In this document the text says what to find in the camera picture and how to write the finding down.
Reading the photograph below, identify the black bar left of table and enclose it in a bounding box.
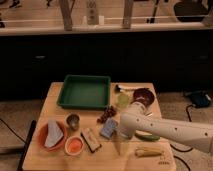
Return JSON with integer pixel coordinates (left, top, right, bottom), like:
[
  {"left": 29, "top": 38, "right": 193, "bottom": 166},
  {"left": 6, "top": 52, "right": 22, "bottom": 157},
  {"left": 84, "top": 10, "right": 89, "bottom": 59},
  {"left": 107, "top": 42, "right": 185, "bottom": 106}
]
[{"left": 17, "top": 120, "right": 37, "bottom": 171}]

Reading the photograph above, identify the wooden block eraser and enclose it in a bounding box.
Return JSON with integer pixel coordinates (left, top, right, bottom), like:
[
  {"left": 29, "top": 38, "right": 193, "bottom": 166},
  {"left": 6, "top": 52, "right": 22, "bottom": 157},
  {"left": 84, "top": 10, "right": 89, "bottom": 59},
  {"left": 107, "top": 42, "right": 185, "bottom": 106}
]
[{"left": 81, "top": 128, "right": 102, "bottom": 153}]

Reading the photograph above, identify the dark red bowl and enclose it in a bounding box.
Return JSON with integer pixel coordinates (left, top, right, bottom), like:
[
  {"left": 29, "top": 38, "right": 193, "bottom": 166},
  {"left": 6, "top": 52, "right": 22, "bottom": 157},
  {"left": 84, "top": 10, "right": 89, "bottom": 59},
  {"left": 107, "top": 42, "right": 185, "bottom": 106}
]
[{"left": 133, "top": 88, "right": 155, "bottom": 107}]

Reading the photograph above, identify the small metal cup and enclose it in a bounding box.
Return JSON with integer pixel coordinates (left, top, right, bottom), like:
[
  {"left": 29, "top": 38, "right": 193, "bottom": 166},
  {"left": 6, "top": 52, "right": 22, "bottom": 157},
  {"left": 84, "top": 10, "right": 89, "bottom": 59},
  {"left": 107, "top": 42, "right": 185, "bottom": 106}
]
[{"left": 66, "top": 114, "right": 80, "bottom": 131}]

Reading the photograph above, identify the red grape bunch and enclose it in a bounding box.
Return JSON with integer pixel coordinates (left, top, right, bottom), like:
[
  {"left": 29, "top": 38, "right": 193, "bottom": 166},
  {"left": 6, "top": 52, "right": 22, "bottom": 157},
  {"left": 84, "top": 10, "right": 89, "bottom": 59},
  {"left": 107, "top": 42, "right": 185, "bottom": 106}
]
[{"left": 97, "top": 106, "right": 117, "bottom": 124}]

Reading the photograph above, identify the blue black floor device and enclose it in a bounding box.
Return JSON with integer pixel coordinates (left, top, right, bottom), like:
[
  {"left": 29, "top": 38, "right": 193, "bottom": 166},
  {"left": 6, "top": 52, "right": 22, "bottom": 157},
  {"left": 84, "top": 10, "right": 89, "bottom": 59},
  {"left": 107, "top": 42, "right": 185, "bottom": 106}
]
[{"left": 186, "top": 91, "right": 211, "bottom": 108}]

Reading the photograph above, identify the grey folded cloth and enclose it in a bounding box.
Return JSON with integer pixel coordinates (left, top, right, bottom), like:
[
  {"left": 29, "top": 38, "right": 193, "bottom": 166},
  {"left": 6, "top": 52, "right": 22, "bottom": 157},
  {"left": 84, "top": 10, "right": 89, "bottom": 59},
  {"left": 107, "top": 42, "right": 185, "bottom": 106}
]
[{"left": 44, "top": 120, "right": 63, "bottom": 148}]

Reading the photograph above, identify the green cucumber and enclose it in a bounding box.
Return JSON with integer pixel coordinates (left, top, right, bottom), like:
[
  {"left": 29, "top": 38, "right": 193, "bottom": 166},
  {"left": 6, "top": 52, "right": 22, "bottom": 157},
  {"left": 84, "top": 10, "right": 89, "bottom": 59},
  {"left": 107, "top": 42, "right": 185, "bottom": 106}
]
[{"left": 135, "top": 133, "right": 160, "bottom": 142}]

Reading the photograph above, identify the white handled brush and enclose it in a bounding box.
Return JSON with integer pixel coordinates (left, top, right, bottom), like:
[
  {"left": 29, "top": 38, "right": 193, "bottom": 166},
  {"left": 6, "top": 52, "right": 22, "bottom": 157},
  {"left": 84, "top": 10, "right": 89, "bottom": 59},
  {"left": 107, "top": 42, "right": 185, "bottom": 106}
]
[{"left": 115, "top": 84, "right": 142, "bottom": 92}]

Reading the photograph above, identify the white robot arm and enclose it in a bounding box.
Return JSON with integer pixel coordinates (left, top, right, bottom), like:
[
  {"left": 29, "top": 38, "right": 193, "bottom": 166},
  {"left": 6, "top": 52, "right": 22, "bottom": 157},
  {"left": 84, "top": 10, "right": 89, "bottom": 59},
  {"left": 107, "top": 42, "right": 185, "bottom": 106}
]
[{"left": 117, "top": 101, "right": 213, "bottom": 156}]

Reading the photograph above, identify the light green cup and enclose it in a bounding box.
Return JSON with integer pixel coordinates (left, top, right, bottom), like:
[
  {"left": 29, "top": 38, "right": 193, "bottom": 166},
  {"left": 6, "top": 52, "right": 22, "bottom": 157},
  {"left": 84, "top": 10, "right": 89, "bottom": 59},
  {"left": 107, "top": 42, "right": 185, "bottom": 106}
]
[{"left": 116, "top": 93, "right": 130, "bottom": 108}]

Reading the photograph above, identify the small white orange bowl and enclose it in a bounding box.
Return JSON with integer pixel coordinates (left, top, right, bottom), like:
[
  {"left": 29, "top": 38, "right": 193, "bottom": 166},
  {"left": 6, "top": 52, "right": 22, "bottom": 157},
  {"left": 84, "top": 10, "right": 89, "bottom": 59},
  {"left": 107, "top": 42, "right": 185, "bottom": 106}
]
[{"left": 65, "top": 136, "right": 84, "bottom": 156}]

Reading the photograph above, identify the blue sponge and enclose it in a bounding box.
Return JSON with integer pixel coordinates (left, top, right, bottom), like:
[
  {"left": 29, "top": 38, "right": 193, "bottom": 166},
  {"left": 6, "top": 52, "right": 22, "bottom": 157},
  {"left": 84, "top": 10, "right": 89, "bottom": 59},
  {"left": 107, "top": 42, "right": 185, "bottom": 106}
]
[{"left": 100, "top": 118, "right": 118, "bottom": 139}]

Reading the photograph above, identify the black floor cable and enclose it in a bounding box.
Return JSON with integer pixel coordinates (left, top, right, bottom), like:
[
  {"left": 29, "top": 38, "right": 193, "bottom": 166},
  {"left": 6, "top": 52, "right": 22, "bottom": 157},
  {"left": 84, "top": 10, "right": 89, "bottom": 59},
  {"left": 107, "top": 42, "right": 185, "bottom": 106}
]
[{"left": 170, "top": 104, "right": 196, "bottom": 154}]

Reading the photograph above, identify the green plastic tray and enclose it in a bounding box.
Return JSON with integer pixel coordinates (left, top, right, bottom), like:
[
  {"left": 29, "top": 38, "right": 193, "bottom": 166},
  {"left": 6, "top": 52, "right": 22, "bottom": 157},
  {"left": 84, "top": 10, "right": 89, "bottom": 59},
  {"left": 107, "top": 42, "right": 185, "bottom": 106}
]
[{"left": 57, "top": 75, "right": 111, "bottom": 110}]

